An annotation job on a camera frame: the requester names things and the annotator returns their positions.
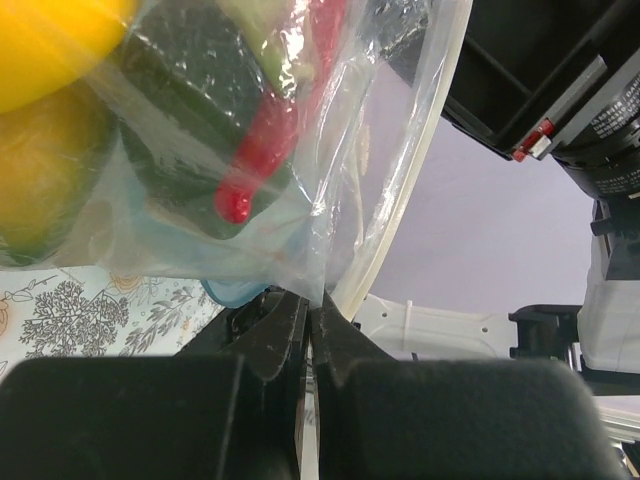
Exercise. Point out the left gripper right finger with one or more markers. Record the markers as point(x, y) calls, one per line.
point(384, 418)

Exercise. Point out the red chili pepper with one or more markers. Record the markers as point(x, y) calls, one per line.
point(295, 43)

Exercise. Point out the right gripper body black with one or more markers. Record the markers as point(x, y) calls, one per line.
point(558, 78)

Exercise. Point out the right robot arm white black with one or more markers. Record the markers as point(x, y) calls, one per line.
point(599, 339)

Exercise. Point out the floral table mat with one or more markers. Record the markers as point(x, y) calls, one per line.
point(87, 311)

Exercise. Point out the orange green mango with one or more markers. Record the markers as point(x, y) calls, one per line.
point(53, 152)

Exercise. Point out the dark green lime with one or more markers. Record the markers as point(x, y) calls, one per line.
point(200, 86)

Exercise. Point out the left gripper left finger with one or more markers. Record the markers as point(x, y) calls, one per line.
point(228, 405)

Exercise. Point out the clear blue plastic tray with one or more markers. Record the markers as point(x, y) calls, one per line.
point(232, 294)

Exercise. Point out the clear zip top bag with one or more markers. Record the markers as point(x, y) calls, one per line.
point(324, 222)

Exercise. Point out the yellow lemon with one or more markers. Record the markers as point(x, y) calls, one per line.
point(47, 45)

